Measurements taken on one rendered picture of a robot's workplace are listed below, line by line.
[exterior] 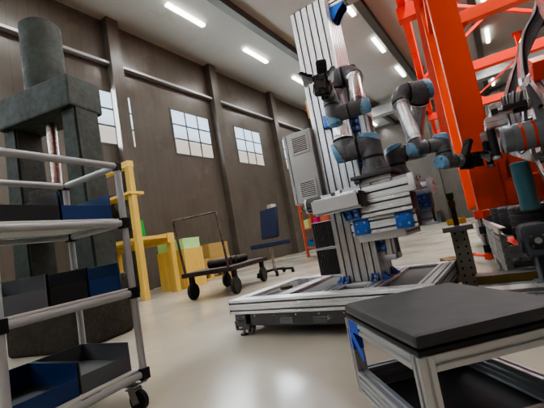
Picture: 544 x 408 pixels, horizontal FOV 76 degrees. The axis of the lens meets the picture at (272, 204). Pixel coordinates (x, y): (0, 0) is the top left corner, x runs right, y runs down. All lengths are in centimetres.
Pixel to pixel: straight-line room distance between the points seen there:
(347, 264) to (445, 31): 163
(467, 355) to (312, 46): 207
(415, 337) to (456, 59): 216
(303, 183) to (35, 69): 268
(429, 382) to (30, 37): 394
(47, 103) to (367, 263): 293
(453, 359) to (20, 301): 122
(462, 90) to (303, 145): 106
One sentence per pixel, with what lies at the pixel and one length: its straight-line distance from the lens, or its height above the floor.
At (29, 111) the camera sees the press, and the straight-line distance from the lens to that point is 380.
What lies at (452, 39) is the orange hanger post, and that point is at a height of 162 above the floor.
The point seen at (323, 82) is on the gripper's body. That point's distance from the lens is 164.
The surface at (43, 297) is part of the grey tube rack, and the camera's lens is 142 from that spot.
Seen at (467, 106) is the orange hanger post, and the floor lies 117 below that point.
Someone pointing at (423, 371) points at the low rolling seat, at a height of 28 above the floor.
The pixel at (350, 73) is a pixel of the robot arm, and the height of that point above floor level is 137.
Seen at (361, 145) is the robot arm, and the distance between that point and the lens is 195.
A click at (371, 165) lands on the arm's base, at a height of 86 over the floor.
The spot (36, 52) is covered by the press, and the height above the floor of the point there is 259.
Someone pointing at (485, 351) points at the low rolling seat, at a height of 28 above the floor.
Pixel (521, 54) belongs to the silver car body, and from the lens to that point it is 363.
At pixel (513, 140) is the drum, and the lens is 209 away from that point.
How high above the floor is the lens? 55
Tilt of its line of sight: 6 degrees up
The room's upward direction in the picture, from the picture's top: 10 degrees counter-clockwise
